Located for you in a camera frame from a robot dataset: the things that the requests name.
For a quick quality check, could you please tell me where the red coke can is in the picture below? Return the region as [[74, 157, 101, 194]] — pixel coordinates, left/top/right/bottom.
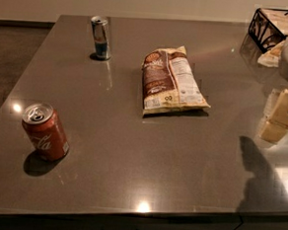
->
[[22, 103, 70, 161]]

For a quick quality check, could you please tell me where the black wire basket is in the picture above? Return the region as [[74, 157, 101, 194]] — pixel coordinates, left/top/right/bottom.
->
[[248, 8, 288, 53]]

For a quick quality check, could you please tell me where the brown chip bag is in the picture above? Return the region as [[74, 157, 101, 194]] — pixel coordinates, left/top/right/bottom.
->
[[142, 46, 210, 115]]

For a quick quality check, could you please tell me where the silver blue energy drink can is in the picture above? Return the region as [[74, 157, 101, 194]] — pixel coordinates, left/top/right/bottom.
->
[[91, 16, 110, 61]]

